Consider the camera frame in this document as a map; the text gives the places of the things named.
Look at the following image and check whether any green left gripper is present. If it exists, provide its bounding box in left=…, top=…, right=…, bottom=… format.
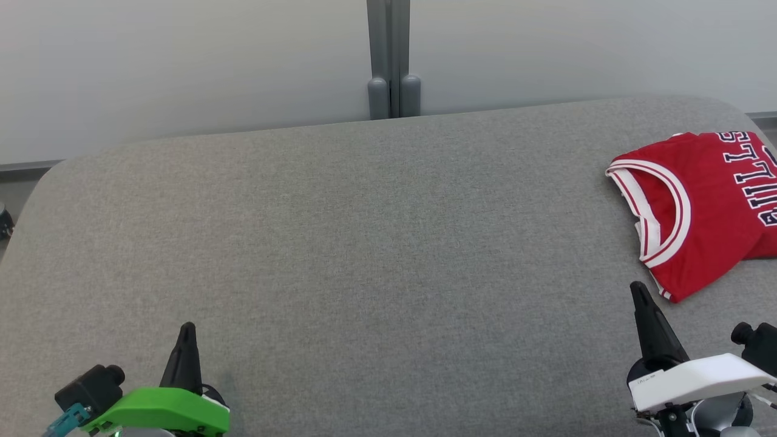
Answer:
left=81, top=322, right=231, bottom=437

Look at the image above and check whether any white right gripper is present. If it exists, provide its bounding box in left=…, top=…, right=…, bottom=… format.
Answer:
left=627, top=282, right=777, bottom=413

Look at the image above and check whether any red white Bulls jersey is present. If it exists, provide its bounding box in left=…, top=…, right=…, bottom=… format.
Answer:
left=605, top=130, right=777, bottom=303

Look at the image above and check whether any left cable with teal connector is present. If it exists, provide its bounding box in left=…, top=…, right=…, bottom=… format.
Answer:
left=41, top=402, right=92, bottom=437

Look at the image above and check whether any grey partition post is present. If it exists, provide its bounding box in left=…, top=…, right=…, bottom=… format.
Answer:
left=366, top=0, right=422, bottom=120

